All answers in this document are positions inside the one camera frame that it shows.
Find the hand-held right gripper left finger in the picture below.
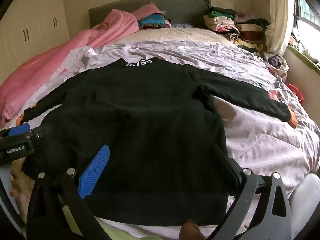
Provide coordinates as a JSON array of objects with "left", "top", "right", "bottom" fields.
[{"left": 26, "top": 144, "right": 111, "bottom": 240}]

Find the cream fluffy blanket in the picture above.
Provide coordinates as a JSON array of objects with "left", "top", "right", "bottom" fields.
[{"left": 9, "top": 154, "right": 66, "bottom": 219}]

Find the person's left hand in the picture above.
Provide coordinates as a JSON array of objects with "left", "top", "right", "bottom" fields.
[{"left": 8, "top": 174, "right": 19, "bottom": 198}]

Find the pale patterned quilt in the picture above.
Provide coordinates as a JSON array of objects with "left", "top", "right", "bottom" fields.
[{"left": 0, "top": 39, "right": 320, "bottom": 232}]

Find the red object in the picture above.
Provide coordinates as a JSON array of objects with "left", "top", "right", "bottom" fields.
[{"left": 286, "top": 82, "right": 304, "bottom": 103}]

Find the brown object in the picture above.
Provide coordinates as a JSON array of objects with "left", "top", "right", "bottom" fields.
[{"left": 180, "top": 220, "right": 208, "bottom": 240}]

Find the green windowsill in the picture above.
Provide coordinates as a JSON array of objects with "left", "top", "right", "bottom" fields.
[{"left": 287, "top": 44, "right": 320, "bottom": 71}]

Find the cream wardrobe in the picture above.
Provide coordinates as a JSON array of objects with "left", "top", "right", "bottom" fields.
[{"left": 0, "top": 0, "right": 72, "bottom": 85}]

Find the pink folded garment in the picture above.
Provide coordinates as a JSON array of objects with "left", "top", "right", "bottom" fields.
[{"left": 132, "top": 2, "right": 163, "bottom": 22}]

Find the blue striped garment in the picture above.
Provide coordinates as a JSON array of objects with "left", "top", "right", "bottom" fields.
[{"left": 137, "top": 14, "right": 172, "bottom": 29}]

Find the plastic bag of clothes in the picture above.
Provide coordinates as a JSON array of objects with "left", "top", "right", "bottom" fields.
[{"left": 262, "top": 51, "right": 289, "bottom": 77}]

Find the pile of folded clothes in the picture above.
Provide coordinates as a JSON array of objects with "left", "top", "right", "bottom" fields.
[{"left": 202, "top": 6, "right": 272, "bottom": 53}]

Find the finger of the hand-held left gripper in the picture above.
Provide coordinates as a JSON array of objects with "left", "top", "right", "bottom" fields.
[
  {"left": 28, "top": 123, "right": 54, "bottom": 141},
  {"left": 7, "top": 124, "right": 31, "bottom": 137}
]

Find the window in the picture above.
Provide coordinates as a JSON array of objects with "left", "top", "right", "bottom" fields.
[{"left": 291, "top": 0, "right": 320, "bottom": 64}]

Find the cream bed sheet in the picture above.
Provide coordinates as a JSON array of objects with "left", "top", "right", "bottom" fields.
[{"left": 100, "top": 26, "right": 242, "bottom": 49}]

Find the cream curtain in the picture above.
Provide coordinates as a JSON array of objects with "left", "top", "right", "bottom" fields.
[{"left": 264, "top": 0, "right": 294, "bottom": 56}]

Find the black sweater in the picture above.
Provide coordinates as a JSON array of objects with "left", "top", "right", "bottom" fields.
[{"left": 20, "top": 57, "right": 298, "bottom": 227}]

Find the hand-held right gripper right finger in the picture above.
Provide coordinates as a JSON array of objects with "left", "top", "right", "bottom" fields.
[{"left": 211, "top": 144, "right": 293, "bottom": 240}]

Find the grey headboard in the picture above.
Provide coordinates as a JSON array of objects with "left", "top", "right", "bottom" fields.
[{"left": 88, "top": 0, "right": 212, "bottom": 29}]

